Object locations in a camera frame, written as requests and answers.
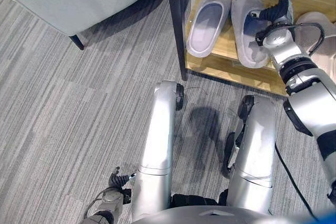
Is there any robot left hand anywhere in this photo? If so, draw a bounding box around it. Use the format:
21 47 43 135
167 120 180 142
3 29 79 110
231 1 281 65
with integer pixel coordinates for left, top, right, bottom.
108 166 137 190

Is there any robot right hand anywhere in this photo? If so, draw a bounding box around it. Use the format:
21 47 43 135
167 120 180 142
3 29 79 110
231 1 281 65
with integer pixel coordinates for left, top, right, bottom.
249 0 294 25

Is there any grey slipper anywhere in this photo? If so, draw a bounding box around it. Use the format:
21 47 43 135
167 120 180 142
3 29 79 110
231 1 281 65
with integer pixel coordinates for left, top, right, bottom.
230 0 271 69
185 0 233 59

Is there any beige slipper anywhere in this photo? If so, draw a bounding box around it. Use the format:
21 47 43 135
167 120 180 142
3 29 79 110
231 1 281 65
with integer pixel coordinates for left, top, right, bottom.
295 11 336 78

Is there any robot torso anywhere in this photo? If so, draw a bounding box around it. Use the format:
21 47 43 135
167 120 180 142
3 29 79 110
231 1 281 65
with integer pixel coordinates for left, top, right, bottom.
131 194 336 224

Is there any robot right leg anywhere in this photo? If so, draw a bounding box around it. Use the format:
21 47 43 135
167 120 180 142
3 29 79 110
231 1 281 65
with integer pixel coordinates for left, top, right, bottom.
221 94 277 215

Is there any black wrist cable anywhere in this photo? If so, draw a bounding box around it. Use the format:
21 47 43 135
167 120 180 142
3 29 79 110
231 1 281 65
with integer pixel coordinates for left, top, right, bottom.
285 22 326 57

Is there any wooden shoe rack black frame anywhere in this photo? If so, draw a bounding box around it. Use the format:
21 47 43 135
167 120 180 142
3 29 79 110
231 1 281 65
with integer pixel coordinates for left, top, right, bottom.
163 0 336 98

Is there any black cable on floor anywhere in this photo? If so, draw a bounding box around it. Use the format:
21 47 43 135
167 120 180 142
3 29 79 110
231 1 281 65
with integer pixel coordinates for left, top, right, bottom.
274 142 319 221

